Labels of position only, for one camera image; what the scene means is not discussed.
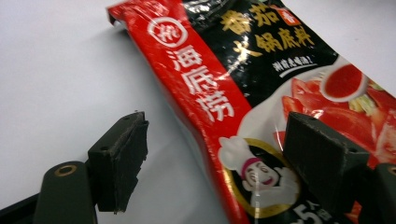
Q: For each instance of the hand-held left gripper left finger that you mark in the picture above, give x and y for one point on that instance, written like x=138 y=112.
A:
x=120 y=161

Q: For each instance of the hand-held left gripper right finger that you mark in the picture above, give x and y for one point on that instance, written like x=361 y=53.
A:
x=323 y=165

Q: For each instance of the red and black seasoning packet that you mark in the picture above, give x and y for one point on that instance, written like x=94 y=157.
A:
x=249 y=68

